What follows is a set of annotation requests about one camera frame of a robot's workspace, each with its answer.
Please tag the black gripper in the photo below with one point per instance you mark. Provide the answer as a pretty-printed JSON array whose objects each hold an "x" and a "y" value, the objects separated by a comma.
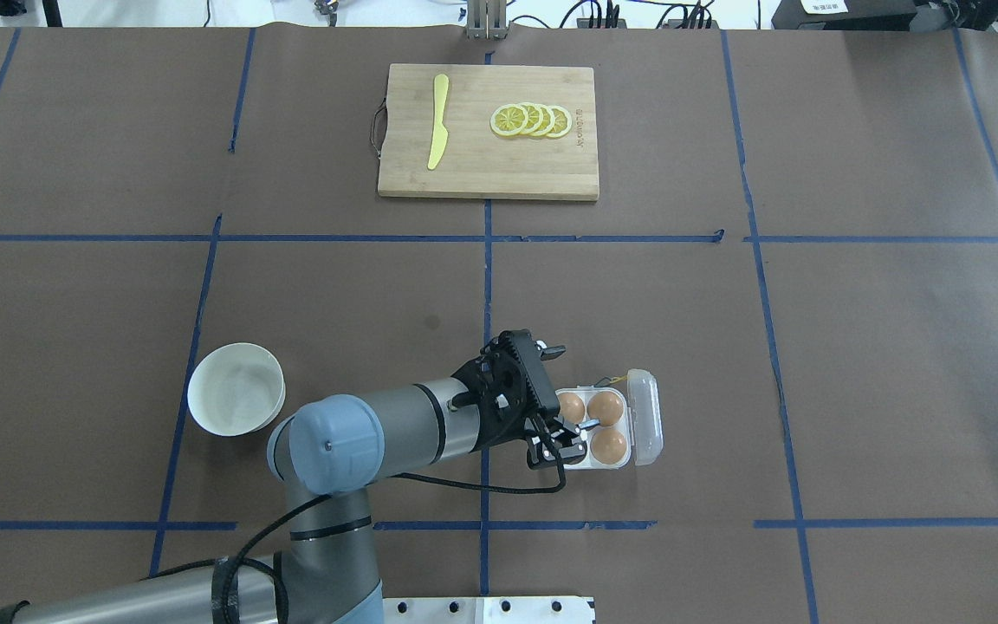
[{"x": 542, "y": 450}]

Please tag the brown egg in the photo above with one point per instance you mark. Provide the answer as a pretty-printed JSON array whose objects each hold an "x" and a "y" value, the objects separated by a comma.
[
  {"x": 609, "y": 447},
  {"x": 606, "y": 407},
  {"x": 572, "y": 407}
]

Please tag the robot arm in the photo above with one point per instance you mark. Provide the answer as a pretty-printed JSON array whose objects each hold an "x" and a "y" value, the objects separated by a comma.
[{"x": 317, "y": 563}]

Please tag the clear plastic egg box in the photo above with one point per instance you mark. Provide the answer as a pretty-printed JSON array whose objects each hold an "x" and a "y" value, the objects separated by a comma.
[{"x": 641, "y": 424}]

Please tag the wooden cutting board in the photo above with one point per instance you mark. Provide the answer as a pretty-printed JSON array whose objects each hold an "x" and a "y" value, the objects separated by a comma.
[{"x": 478, "y": 163}]

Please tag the lemon slice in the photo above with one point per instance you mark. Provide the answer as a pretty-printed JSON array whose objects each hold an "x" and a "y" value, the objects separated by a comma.
[
  {"x": 531, "y": 117},
  {"x": 561, "y": 123},
  {"x": 545, "y": 121},
  {"x": 509, "y": 121}
]

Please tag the white bowl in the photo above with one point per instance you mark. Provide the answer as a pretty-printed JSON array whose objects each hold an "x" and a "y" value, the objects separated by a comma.
[{"x": 236, "y": 390}]

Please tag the yellow plastic knife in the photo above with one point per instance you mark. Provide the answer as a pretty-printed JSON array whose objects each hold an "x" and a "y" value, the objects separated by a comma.
[{"x": 439, "y": 132}]

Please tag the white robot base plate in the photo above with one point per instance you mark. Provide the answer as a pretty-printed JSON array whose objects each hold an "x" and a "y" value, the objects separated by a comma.
[{"x": 491, "y": 609}]

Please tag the aluminium frame post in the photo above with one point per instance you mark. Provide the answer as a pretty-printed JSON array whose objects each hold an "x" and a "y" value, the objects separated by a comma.
[{"x": 486, "y": 20}]

